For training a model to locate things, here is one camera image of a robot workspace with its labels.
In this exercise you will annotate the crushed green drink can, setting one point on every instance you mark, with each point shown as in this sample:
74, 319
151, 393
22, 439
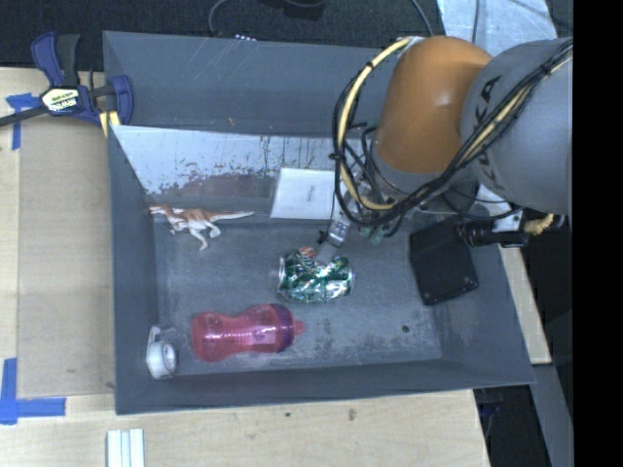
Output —
316, 280

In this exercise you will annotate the pale wood board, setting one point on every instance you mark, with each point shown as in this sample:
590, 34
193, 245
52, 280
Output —
63, 261

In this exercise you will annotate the white flat box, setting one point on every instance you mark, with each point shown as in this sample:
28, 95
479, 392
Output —
302, 193

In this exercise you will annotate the pink plastic bottle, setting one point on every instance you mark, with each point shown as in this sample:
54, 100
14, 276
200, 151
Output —
238, 334

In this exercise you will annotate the black cylinder on white bracket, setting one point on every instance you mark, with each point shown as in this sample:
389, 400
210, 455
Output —
474, 234

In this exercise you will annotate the brown and white toy dinosaur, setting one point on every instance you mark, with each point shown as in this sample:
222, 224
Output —
192, 218

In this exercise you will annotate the grey metal bin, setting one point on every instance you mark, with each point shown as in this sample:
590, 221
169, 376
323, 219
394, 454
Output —
233, 85

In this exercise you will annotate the black square flat box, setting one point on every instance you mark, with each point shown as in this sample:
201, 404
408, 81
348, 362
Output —
440, 263

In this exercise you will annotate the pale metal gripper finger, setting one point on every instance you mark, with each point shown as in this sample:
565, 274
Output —
338, 232

